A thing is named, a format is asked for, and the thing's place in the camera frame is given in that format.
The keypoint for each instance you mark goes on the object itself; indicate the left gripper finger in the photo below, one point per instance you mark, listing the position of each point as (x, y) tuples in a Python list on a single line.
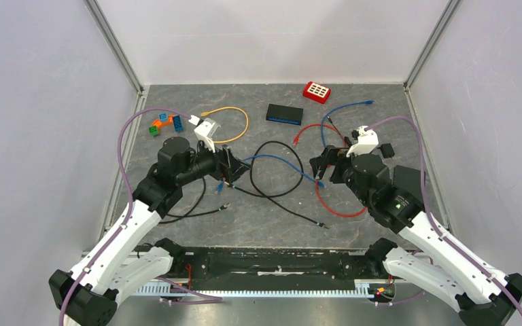
[(229, 160), (237, 171)]

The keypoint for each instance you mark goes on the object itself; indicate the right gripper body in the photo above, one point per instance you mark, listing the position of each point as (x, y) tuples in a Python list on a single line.
[(338, 155)]

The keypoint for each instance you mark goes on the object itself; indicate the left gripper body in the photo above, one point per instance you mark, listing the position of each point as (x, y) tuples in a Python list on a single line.
[(213, 165)]

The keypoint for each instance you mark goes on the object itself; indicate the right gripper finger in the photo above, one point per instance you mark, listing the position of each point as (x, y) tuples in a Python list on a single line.
[(316, 162), (319, 172)]

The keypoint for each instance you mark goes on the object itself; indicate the black network switch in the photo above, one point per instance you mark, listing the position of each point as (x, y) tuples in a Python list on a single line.
[(284, 114)]

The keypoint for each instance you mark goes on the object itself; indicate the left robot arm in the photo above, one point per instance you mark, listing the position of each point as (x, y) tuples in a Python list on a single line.
[(90, 293)]

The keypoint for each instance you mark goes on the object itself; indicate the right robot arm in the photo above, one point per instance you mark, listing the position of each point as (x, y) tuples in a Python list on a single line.
[(478, 292)]

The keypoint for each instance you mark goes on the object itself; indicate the red keypad box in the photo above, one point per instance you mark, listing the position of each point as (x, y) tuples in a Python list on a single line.
[(316, 92)]

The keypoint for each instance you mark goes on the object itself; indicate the black flat plate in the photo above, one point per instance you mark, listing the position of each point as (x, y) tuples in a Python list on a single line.
[(408, 179)]

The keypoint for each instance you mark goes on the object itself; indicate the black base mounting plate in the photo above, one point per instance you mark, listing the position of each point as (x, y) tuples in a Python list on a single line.
[(271, 269)]

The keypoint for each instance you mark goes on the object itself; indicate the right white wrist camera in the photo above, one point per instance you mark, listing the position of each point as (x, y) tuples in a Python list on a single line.
[(366, 140)]

